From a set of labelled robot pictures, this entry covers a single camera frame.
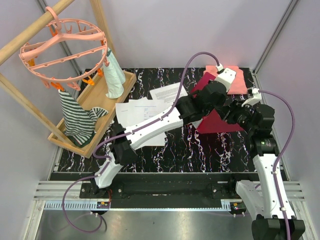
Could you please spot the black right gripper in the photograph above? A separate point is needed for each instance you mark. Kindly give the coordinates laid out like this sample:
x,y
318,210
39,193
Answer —
x,y
234,108

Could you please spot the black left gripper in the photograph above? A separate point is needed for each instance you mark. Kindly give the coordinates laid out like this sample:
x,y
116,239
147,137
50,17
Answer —
x,y
221,100

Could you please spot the red plastic clip folder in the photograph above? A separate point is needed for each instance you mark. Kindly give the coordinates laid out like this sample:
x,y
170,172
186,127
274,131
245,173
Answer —
x,y
213,123

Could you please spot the white printed paper sheet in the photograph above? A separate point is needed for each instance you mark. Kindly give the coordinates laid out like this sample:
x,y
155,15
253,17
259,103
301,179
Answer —
x,y
166,93

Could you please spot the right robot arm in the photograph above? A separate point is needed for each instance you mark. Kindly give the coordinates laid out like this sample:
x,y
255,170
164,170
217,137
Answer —
x,y
272,215

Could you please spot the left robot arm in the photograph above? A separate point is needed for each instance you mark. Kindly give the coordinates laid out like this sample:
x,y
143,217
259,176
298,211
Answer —
x,y
129,139

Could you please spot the folded pink cloth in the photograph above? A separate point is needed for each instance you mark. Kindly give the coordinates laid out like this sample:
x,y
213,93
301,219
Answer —
x,y
238,86

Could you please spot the white form paper sheet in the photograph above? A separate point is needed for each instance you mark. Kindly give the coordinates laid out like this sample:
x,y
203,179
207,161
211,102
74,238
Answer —
x,y
138,110

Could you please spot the mint green towel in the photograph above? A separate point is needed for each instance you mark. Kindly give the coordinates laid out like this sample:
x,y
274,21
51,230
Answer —
x,y
114,76

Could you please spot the pink round clip hanger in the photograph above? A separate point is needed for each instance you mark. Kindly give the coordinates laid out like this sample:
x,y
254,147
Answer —
x,y
71,39

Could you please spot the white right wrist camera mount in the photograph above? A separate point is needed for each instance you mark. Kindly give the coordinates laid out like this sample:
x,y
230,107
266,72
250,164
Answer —
x,y
254,97

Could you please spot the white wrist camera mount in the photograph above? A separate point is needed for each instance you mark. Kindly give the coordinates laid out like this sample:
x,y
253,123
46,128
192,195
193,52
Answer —
x,y
225,76
254,97

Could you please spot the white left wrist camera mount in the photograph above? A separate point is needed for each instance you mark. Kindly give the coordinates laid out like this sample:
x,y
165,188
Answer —
x,y
225,76

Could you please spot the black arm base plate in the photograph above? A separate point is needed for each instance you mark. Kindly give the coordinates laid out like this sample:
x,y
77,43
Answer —
x,y
168,190

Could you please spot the aluminium corner post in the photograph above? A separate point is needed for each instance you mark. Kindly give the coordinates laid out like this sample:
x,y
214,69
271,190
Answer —
x,y
276,34

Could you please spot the aluminium front rail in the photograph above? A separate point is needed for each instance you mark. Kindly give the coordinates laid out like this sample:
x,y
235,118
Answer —
x,y
59,195

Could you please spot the wooden rack frame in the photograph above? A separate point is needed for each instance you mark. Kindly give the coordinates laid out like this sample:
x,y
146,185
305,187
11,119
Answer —
x,y
19,130

